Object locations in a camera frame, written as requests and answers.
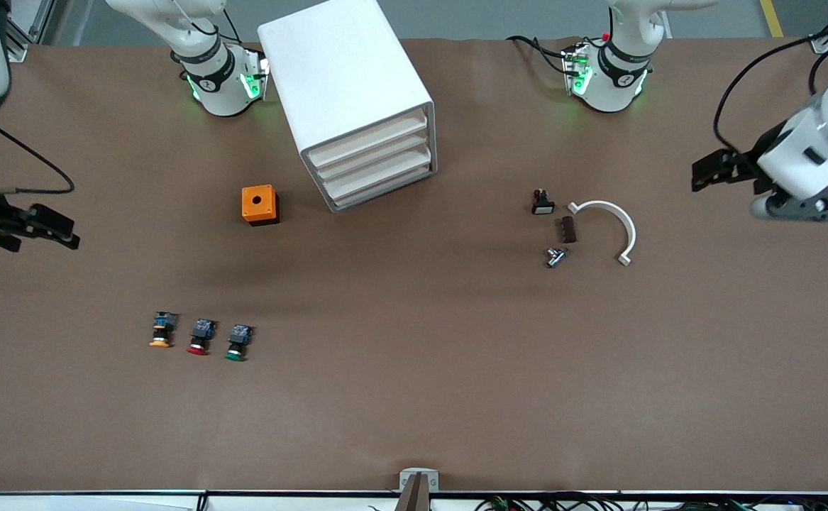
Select yellow push button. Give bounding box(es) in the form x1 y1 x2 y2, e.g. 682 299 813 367
149 311 177 349

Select red push button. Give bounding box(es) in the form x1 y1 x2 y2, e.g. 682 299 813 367
187 319 216 356

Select green push button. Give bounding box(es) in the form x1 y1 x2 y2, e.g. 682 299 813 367
225 324 254 362

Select brown wedge strip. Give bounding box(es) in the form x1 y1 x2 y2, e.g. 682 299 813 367
394 474 432 511

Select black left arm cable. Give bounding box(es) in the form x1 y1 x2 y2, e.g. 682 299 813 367
713 27 828 155

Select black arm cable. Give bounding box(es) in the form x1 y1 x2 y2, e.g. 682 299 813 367
713 27 828 155
0 117 76 196

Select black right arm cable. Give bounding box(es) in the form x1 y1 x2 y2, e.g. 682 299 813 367
0 117 76 196

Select white curved plastic bracket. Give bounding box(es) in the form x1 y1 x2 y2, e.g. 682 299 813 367
568 200 637 267

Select orange button enclosure box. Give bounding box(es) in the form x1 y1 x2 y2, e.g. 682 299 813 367
241 185 280 226

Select black left base cable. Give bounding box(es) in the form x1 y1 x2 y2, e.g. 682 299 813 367
506 34 572 75

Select white table edge rail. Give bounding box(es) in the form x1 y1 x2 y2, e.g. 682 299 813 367
0 488 828 511

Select grey metal clamp bracket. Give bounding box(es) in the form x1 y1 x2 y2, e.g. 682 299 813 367
399 468 440 511

